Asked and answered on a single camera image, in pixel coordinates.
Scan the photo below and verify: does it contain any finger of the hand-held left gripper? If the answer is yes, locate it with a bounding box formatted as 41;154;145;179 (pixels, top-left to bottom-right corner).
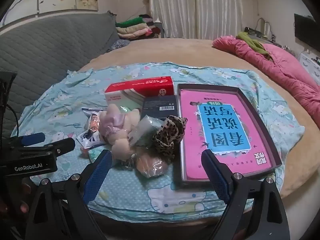
10;132;47;150
32;137;76;159

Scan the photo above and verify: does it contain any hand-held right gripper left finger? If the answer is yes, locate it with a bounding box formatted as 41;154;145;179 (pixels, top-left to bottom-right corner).
25;149;113;240

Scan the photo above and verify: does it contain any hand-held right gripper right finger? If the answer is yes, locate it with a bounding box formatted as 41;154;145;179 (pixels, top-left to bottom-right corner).
201;149;292;240

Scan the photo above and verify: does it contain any green tissue pack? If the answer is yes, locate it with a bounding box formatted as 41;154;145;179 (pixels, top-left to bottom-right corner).
80;146;103;162

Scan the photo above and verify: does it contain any silver snack packet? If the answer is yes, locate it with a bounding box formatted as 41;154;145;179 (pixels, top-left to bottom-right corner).
76;107;108;148

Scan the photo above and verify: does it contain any beige teddy bear purple dress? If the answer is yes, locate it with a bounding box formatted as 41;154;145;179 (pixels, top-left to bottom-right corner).
99;104;141;161

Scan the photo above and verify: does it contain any pink towel packet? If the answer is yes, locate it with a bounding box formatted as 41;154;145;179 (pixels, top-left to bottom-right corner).
135;152;168;178

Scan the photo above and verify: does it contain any pale clear tissue packet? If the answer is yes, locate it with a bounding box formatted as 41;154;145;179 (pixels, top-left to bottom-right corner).
129;115;165;147

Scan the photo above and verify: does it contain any leopard print scrunchie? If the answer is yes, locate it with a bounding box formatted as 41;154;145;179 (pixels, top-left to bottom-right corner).
152;115;188;159

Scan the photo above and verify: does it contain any dark blue box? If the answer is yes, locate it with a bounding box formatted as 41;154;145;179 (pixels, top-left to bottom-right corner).
140;95;181;120

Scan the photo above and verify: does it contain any person's left hand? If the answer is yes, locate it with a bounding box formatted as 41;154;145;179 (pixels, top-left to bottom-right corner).
0;180;33;220

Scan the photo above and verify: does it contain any blue cartoon cat blanket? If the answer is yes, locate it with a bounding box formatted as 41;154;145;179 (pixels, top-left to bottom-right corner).
16;60;305;217

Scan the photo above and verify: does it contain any pink and blue book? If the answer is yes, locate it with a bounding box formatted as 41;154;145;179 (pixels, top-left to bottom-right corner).
180;89;274;182

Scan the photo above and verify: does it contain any grey quilted headboard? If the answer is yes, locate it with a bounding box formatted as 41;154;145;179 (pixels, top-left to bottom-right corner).
0;12;130;140

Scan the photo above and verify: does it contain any red and white tissue pack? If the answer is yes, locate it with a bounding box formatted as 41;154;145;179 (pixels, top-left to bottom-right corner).
104;76;175;113

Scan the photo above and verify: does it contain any blue speckled cloth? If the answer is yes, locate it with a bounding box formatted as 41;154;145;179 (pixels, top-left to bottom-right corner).
106;39;130;53

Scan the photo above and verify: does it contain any pink quilt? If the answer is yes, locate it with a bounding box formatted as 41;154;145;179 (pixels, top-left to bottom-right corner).
212;35;320;128

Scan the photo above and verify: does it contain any tan bed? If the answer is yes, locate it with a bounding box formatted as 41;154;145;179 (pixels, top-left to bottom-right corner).
67;38;320;205

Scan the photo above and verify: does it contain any stack of folded clothes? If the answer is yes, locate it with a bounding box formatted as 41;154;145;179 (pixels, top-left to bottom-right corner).
115;14;165;40

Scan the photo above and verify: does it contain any green cloth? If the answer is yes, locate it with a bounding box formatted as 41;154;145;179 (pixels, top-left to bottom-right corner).
236;31;273;60

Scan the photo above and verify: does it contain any white cabinet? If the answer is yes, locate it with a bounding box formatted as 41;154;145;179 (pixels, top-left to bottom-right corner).
299;50;320;85

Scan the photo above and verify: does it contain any cluttered side table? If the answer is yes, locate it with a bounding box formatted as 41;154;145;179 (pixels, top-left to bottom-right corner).
244;17;278;43

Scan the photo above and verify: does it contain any white curtain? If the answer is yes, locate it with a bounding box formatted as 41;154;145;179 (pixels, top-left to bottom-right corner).
147;0;247;40

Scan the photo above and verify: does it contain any black television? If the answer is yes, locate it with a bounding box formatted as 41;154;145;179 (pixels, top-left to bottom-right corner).
294;13;320;49

